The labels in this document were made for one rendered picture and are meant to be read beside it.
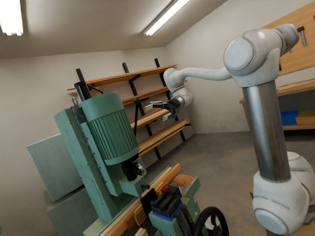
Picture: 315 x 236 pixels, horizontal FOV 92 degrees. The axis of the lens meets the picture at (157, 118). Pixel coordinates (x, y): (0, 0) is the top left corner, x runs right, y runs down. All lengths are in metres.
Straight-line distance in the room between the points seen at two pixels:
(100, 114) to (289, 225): 0.80
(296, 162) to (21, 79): 3.23
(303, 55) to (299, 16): 0.59
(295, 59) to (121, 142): 3.24
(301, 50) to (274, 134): 2.92
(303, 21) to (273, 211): 3.11
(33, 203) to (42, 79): 1.89
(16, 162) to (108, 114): 2.43
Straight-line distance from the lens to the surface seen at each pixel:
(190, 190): 0.93
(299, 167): 0.93
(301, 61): 3.53
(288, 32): 0.75
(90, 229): 1.22
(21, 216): 3.16
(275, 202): 0.77
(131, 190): 0.83
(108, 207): 1.01
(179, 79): 1.04
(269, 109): 0.64
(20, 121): 3.01
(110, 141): 0.69
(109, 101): 0.69
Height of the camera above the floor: 1.41
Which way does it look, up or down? 7 degrees down
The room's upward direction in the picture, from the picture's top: 20 degrees counter-clockwise
